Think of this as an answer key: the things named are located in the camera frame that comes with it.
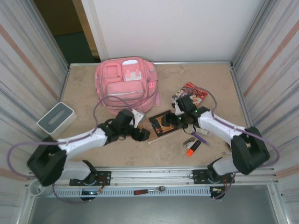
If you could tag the brown black book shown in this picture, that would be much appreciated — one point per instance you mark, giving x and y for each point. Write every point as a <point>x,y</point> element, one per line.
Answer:
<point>161,133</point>

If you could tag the colourful comic book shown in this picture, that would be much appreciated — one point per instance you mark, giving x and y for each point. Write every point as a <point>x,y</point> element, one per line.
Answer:
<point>198,93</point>

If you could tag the small silver stapler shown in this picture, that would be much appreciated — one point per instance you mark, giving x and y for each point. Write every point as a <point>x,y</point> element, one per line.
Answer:
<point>188,142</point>

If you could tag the clear white tube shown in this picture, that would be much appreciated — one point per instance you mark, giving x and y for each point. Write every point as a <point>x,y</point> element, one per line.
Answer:
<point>202,131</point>

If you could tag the black orange highlighter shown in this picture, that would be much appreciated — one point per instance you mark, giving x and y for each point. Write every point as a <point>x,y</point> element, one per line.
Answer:
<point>194,148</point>

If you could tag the purple pen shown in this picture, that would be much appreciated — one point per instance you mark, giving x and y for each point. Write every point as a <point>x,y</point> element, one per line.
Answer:
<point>202,138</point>

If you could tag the pink backpack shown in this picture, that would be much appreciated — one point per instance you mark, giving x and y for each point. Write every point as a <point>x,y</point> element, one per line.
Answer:
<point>123,86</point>

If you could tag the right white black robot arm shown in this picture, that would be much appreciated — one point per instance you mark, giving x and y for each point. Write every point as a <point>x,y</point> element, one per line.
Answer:
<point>222,128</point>

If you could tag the aluminium table edge bar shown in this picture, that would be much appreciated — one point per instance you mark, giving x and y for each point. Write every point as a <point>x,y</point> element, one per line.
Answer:
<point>198,63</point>

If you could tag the grey white tissue box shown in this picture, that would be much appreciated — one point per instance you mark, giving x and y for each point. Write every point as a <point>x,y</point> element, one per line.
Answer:
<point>56,119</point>

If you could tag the small black electronics board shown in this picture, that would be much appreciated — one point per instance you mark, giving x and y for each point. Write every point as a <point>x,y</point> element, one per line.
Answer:
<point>217,192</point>
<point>90,193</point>

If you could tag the white plastic cup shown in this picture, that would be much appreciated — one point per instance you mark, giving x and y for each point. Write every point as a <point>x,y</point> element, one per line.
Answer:
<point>35,190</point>

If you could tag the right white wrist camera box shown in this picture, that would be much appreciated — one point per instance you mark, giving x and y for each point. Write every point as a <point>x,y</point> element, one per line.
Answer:
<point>178,108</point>

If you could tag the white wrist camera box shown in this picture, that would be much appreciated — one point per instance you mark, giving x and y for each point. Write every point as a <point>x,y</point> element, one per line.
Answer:
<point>139,116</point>
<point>178,108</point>

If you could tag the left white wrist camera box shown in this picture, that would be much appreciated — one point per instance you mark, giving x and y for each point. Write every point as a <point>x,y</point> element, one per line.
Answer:
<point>139,116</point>

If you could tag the aluminium mounting rail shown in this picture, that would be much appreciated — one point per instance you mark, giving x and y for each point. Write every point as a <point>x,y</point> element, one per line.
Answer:
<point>151,175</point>

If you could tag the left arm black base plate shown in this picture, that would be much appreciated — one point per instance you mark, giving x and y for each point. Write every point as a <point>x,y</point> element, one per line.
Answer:
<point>104,178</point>

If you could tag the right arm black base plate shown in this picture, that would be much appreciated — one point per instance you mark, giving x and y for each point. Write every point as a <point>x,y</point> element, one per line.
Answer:
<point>199,176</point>

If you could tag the white door frame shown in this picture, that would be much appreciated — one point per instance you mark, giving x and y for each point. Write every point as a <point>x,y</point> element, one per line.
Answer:
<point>95,30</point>

